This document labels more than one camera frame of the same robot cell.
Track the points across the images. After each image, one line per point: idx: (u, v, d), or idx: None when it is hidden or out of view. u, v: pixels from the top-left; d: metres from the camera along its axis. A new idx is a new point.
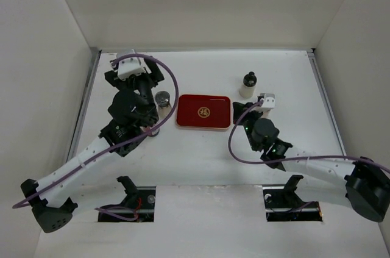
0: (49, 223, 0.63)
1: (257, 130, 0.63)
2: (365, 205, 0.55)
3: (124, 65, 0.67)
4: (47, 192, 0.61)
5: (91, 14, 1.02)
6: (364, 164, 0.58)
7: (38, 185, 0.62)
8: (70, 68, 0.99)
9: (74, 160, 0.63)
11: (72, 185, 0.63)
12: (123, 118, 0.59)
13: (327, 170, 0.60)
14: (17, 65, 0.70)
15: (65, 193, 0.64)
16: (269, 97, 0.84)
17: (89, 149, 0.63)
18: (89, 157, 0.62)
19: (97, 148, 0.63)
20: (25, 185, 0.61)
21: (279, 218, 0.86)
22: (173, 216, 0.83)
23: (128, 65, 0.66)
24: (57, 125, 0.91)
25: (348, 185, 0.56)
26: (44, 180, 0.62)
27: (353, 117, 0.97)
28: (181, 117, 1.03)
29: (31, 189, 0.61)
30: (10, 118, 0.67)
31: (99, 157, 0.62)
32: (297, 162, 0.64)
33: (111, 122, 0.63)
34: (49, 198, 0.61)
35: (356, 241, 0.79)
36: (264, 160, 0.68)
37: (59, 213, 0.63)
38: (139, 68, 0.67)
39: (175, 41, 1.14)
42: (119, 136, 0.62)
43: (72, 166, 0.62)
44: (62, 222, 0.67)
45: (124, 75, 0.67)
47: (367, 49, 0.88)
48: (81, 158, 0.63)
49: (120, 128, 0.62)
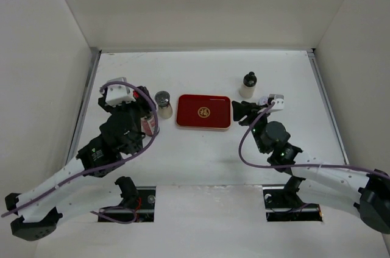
0: (28, 235, 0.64)
1: (268, 134, 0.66)
2: (376, 218, 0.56)
3: (111, 92, 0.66)
4: (24, 209, 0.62)
5: (90, 13, 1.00)
6: (378, 177, 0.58)
7: (19, 200, 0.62)
8: (69, 68, 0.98)
9: (50, 180, 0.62)
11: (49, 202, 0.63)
12: (113, 139, 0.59)
13: (340, 180, 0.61)
14: (17, 66, 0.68)
15: (42, 209, 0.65)
16: (279, 99, 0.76)
17: (64, 169, 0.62)
18: (63, 179, 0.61)
19: (71, 171, 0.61)
20: (6, 200, 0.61)
21: (279, 218, 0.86)
22: (174, 217, 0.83)
23: (117, 93, 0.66)
24: (56, 126, 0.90)
25: (362, 197, 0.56)
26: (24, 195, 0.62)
27: (354, 118, 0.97)
28: (181, 117, 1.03)
29: (11, 205, 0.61)
30: (10, 120, 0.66)
31: (72, 180, 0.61)
32: (308, 169, 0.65)
33: (89, 144, 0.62)
34: (26, 215, 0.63)
35: (355, 241, 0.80)
36: (271, 163, 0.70)
37: (37, 228, 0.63)
38: (127, 96, 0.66)
39: (175, 40, 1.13)
42: (94, 160, 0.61)
43: (49, 187, 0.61)
44: (46, 232, 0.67)
45: (112, 101, 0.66)
47: (368, 50, 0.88)
48: (56, 180, 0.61)
49: (95, 152, 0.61)
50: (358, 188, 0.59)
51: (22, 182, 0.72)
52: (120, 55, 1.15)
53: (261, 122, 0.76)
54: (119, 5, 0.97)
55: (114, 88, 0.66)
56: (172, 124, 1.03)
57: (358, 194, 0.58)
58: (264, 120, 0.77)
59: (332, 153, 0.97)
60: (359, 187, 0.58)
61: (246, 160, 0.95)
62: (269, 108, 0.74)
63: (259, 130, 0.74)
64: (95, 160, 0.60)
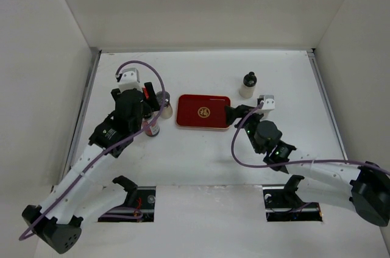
0: (61, 241, 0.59)
1: (261, 132, 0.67)
2: (369, 210, 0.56)
3: (124, 78, 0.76)
4: (53, 210, 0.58)
5: (91, 13, 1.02)
6: (369, 169, 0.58)
7: (41, 207, 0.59)
8: (70, 68, 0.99)
9: (70, 172, 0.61)
11: (77, 195, 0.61)
12: (128, 111, 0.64)
13: (332, 174, 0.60)
14: (17, 66, 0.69)
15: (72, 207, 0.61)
16: (269, 99, 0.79)
17: (82, 158, 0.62)
18: (85, 165, 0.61)
19: (92, 155, 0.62)
20: (26, 213, 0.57)
21: (279, 218, 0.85)
22: (173, 217, 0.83)
23: (128, 78, 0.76)
24: (57, 125, 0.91)
25: (353, 189, 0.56)
26: (46, 201, 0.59)
27: (354, 116, 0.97)
28: (181, 117, 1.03)
29: (35, 214, 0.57)
30: (10, 119, 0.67)
31: (95, 162, 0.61)
32: (301, 166, 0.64)
33: (99, 128, 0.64)
34: (58, 215, 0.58)
35: (355, 241, 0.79)
36: (267, 163, 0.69)
37: (70, 228, 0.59)
38: (136, 83, 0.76)
39: (175, 41, 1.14)
42: (109, 138, 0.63)
43: (72, 178, 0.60)
44: (74, 239, 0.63)
45: (122, 85, 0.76)
47: (367, 49, 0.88)
48: (78, 168, 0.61)
49: (108, 132, 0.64)
50: (350, 181, 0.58)
51: (22, 180, 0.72)
52: (120, 55, 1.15)
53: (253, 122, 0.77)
54: (119, 5, 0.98)
55: (127, 74, 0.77)
56: (172, 124, 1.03)
57: (349, 186, 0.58)
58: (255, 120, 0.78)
59: (333, 153, 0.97)
60: (351, 179, 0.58)
61: (241, 160, 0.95)
62: (259, 108, 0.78)
63: (252, 131, 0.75)
64: (111, 137, 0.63)
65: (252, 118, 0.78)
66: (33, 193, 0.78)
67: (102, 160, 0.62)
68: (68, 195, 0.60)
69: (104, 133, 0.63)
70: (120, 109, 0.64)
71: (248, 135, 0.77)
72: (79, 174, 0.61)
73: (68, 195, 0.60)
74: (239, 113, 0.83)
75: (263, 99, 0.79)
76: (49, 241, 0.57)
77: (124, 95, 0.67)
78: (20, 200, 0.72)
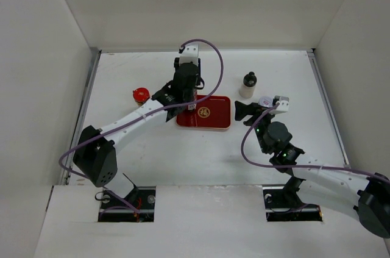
0: (103, 171, 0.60)
1: (270, 133, 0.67)
2: (373, 220, 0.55)
3: (187, 50, 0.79)
4: (112, 135, 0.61)
5: (89, 13, 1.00)
6: (378, 180, 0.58)
7: (102, 130, 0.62)
8: (69, 68, 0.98)
9: (133, 113, 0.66)
11: (133, 132, 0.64)
12: (184, 80, 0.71)
13: (339, 182, 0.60)
14: (17, 66, 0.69)
15: (123, 141, 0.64)
16: (284, 100, 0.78)
17: (144, 107, 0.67)
18: (147, 111, 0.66)
19: (153, 107, 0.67)
20: (87, 132, 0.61)
21: (279, 218, 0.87)
22: (173, 217, 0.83)
23: (191, 51, 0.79)
24: (56, 126, 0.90)
25: (361, 200, 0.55)
26: (106, 127, 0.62)
27: (353, 118, 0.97)
28: (181, 116, 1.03)
29: (95, 132, 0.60)
30: (10, 121, 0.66)
31: (155, 112, 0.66)
32: (309, 170, 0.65)
33: (161, 91, 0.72)
34: (115, 139, 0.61)
35: (355, 241, 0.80)
36: (273, 163, 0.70)
37: (113, 161, 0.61)
38: (195, 58, 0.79)
39: (175, 41, 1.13)
42: (169, 100, 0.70)
43: (134, 117, 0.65)
44: (107, 178, 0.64)
45: (186, 56, 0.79)
47: (367, 50, 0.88)
48: (141, 111, 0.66)
49: (169, 96, 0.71)
50: (358, 191, 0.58)
51: (22, 182, 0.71)
52: (120, 55, 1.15)
53: (264, 122, 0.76)
54: (119, 5, 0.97)
55: (189, 48, 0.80)
56: (172, 125, 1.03)
57: (356, 196, 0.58)
58: (267, 120, 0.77)
59: (333, 153, 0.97)
60: (359, 189, 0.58)
61: (250, 160, 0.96)
62: (274, 108, 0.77)
63: (262, 130, 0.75)
64: (171, 101, 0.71)
65: (264, 118, 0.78)
66: (33, 193, 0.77)
67: (161, 113, 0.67)
68: (127, 128, 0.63)
69: (165, 96, 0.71)
70: (180, 78, 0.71)
71: (257, 134, 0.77)
72: (141, 116, 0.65)
73: (127, 128, 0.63)
74: (251, 110, 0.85)
75: (279, 100, 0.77)
76: (99, 161, 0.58)
77: (183, 67, 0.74)
78: (21, 202, 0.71)
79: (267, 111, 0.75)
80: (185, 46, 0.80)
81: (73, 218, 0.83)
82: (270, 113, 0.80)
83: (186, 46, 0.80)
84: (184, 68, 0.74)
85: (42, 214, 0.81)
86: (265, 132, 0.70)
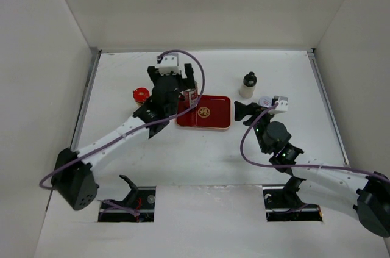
0: (81, 194, 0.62)
1: (270, 133, 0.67)
2: (373, 219, 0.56)
3: (165, 60, 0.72)
4: (90, 157, 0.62)
5: (90, 13, 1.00)
6: (377, 180, 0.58)
7: (80, 152, 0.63)
8: (70, 68, 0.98)
9: (113, 132, 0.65)
11: (113, 152, 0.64)
12: (163, 96, 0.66)
13: (339, 181, 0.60)
14: (18, 66, 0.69)
15: (103, 161, 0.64)
16: (283, 100, 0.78)
17: (125, 125, 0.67)
18: (127, 130, 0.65)
19: (134, 124, 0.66)
20: (64, 155, 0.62)
21: (279, 218, 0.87)
22: (173, 217, 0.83)
23: (169, 61, 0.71)
24: (56, 126, 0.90)
25: (359, 199, 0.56)
26: (85, 149, 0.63)
27: (354, 118, 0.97)
28: (181, 116, 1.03)
29: (72, 155, 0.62)
30: (10, 121, 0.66)
31: (136, 130, 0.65)
32: (308, 169, 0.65)
33: (143, 107, 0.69)
34: (93, 163, 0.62)
35: (355, 241, 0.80)
36: (272, 163, 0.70)
37: (92, 183, 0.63)
38: (175, 68, 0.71)
39: (175, 41, 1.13)
42: (150, 118, 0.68)
43: (114, 136, 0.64)
44: (88, 198, 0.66)
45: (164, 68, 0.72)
47: (367, 50, 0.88)
48: (121, 130, 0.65)
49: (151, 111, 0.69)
50: (356, 189, 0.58)
51: (22, 182, 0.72)
52: (120, 55, 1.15)
53: (263, 122, 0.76)
54: (119, 5, 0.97)
55: (167, 58, 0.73)
56: (172, 124, 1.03)
57: (355, 195, 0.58)
58: (266, 120, 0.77)
59: (333, 153, 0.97)
60: (358, 188, 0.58)
61: (249, 159, 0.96)
62: (273, 108, 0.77)
63: (262, 130, 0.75)
64: (153, 118, 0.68)
65: (264, 118, 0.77)
66: (33, 193, 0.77)
67: (141, 132, 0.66)
68: (106, 149, 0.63)
69: (147, 113, 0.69)
70: (158, 95, 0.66)
71: (256, 134, 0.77)
72: (120, 135, 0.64)
73: (105, 149, 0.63)
74: (251, 110, 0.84)
75: (278, 100, 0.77)
76: (76, 185, 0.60)
77: (163, 80, 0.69)
78: (20, 202, 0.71)
79: (267, 111, 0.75)
80: (164, 55, 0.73)
81: (73, 218, 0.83)
82: (269, 113, 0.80)
83: (164, 56, 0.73)
84: (164, 80, 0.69)
85: (41, 214, 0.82)
86: (265, 132, 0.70)
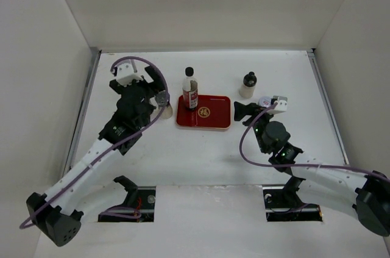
0: (60, 235, 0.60)
1: (269, 133, 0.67)
2: (372, 218, 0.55)
3: (120, 71, 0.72)
4: (58, 199, 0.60)
5: (90, 13, 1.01)
6: (376, 179, 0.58)
7: (47, 195, 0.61)
8: (70, 67, 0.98)
9: (78, 164, 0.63)
11: (82, 186, 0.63)
12: (129, 110, 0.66)
13: (338, 180, 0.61)
14: (18, 65, 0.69)
15: (74, 197, 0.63)
16: (282, 100, 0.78)
17: (91, 151, 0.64)
18: (94, 158, 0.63)
19: (100, 150, 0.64)
20: (31, 201, 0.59)
21: (279, 218, 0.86)
22: (173, 217, 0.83)
23: (124, 72, 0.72)
24: (56, 126, 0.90)
25: (359, 197, 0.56)
26: (51, 189, 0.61)
27: (354, 118, 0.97)
28: (181, 116, 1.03)
29: (38, 202, 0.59)
30: (10, 121, 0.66)
31: (103, 156, 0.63)
32: (307, 169, 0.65)
33: (108, 125, 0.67)
34: (63, 204, 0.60)
35: (355, 241, 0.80)
36: (272, 163, 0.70)
37: (71, 220, 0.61)
38: (134, 75, 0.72)
39: (175, 41, 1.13)
42: (119, 135, 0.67)
43: (80, 169, 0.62)
44: (73, 232, 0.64)
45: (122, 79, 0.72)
47: (367, 50, 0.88)
48: (87, 160, 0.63)
49: (118, 128, 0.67)
50: (355, 189, 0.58)
51: (22, 182, 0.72)
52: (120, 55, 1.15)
53: (262, 122, 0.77)
54: (119, 5, 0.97)
55: (122, 68, 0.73)
56: (172, 124, 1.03)
57: (354, 194, 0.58)
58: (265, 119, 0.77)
59: (332, 153, 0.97)
60: (357, 187, 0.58)
61: (249, 159, 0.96)
62: (272, 108, 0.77)
63: (261, 130, 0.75)
64: (121, 135, 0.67)
65: (263, 118, 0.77)
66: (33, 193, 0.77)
67: (110, 154, 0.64)
68: (74, 186, 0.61)
69: (114, 131, 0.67)
70: (125, 110, 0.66)
71: (256, 134, 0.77)
72: (87, 166, 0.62)
73: (74, 186, 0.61)
74: (250, 110, 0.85)
75: (277, 100, 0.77)
76: (50, 230, 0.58)
77: (125, 95, 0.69)
78: (20, 202, 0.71)
79: (265, 110, 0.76)
80: (117, 66, 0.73)
81: None
82: (269, 113, 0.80)
83: (118, 66, 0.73)
84: (126, 95, 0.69)
85: None
86: (264, 131, 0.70)
